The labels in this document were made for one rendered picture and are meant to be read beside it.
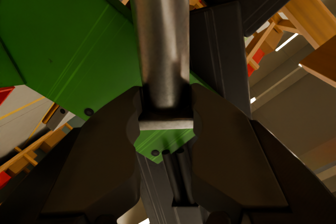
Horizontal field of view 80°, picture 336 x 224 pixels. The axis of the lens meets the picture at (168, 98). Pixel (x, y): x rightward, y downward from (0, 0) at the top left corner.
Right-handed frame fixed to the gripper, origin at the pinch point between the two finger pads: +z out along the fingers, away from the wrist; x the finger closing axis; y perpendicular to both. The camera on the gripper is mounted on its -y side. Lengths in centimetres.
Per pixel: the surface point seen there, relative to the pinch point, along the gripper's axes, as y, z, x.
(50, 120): 15.8, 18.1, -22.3
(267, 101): 396, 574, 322
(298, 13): 11, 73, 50
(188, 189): 15.2, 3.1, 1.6
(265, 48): 120, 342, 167
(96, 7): -4.1, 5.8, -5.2
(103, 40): -1.6, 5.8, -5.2
